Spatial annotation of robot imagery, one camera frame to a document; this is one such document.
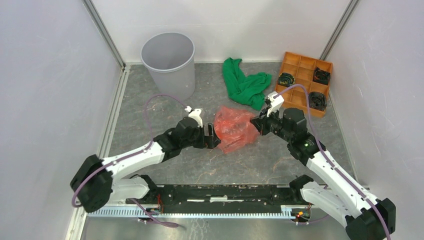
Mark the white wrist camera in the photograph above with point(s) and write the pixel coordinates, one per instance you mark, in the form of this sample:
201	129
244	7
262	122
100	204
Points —
195	113
274	101

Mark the red plastic trash bag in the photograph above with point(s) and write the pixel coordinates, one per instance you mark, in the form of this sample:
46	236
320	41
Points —
234	128

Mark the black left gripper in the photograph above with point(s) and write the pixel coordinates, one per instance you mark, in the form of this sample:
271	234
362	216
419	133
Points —
210	141

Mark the aluminium corner post right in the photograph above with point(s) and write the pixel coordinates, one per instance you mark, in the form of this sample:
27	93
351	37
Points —
349	10

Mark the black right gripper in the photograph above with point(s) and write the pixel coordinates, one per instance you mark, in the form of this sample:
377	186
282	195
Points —
261	123

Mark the aluminium corner post left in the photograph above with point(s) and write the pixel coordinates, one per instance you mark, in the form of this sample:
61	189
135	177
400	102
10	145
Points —
100	25

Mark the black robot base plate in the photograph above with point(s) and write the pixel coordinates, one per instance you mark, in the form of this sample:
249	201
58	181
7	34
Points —
221	199

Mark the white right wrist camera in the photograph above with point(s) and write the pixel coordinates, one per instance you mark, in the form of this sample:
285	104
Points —
274	101

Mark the aluminium corner post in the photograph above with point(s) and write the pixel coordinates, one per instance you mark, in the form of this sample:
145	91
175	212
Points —
349	10
100	25

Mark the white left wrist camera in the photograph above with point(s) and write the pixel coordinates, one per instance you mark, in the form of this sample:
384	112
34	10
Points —
195	113

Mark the green cloth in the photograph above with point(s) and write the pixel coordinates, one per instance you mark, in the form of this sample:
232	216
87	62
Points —
242	89

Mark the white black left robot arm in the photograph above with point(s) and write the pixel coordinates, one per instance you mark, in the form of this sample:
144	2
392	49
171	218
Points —
102	181

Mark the grey plastic trash bin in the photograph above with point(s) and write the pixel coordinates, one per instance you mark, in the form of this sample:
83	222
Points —
169	58

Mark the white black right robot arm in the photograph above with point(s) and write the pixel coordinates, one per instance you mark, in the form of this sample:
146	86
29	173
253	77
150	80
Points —
362	214

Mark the orange compartment tray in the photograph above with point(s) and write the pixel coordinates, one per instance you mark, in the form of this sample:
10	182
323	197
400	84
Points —
306	71

